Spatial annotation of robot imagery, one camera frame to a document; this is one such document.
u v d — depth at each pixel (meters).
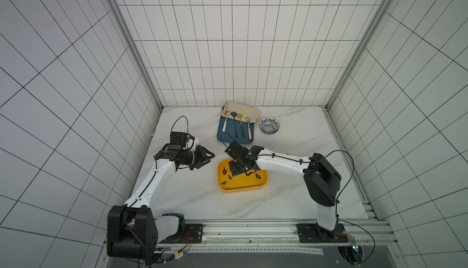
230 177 0.88
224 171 0.90
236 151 0.68
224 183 0.87
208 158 0.74
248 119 1.13
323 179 0.47
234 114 1.14
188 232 0.72
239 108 1.17
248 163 0.62
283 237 0.73
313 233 0.67
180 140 0.66
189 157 0.69
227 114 1.14
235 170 0.77
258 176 0.89
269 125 1.07
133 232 0.36
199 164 0.73
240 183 0.87
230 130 1.08
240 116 1.14
